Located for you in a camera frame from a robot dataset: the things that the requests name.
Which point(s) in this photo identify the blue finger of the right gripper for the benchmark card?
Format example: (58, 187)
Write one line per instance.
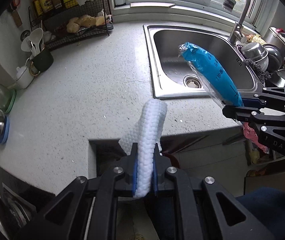
(253, 103)

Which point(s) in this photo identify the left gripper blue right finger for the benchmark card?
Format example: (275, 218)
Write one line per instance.
(154, 178)

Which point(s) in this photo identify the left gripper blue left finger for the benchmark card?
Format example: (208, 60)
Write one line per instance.
(135, 174)

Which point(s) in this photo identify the white cloth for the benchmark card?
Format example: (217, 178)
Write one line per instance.
(146, 133)

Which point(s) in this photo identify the blue pink plastic wrapper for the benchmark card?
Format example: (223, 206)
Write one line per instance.
(212, 75)

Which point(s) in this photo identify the steel bowl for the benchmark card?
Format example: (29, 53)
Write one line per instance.
(254, 51)

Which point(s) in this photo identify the stainless steel sink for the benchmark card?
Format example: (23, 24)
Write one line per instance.
(171, 75)

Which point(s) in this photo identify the black gas stove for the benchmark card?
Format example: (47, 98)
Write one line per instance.
(22, 199)

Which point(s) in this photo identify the blue teapot tray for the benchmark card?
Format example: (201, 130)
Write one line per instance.
(5, 133)

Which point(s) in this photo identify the green tray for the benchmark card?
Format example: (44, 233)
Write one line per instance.
(13, 94)

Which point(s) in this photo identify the white sugar jar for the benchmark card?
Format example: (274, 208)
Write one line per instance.
(23, 76)

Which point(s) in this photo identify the dark green utensil mug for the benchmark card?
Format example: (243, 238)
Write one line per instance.
(41, 62)

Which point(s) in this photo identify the ginger root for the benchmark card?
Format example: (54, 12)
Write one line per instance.
(86, 21)

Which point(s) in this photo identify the white spoon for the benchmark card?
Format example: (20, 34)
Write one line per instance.
(36, 40)

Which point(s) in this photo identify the black wire scrubber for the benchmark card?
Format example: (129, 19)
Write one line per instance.
(262, 75)

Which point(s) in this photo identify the black wire rack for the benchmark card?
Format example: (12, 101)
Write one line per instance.
(54, 22)

